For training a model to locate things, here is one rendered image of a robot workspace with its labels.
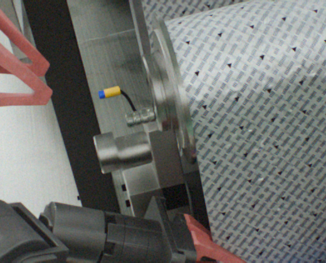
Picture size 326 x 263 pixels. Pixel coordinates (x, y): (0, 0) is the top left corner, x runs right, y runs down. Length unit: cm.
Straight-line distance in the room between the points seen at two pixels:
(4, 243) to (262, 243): 26
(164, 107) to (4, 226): 18
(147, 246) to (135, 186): 11
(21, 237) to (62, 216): 6
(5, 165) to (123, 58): 39
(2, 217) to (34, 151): 73
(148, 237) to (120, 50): 99
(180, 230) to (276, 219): 10
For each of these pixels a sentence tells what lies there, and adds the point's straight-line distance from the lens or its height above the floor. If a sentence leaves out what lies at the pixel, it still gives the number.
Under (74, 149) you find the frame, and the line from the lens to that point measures 109.
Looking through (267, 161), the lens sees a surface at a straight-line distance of 75.
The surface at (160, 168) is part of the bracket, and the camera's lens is 82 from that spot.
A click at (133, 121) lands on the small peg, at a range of 76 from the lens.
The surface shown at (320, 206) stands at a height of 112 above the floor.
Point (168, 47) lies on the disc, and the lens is 70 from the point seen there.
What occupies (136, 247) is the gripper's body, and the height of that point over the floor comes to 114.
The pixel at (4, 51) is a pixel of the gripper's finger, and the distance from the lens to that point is 68.
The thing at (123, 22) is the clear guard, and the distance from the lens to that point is 178.
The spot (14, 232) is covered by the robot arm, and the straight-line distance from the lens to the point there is 69.
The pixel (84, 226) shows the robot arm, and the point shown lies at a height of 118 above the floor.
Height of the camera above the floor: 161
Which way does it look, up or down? 31 degrees down
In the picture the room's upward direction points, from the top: 12 degrees counter-clockwise
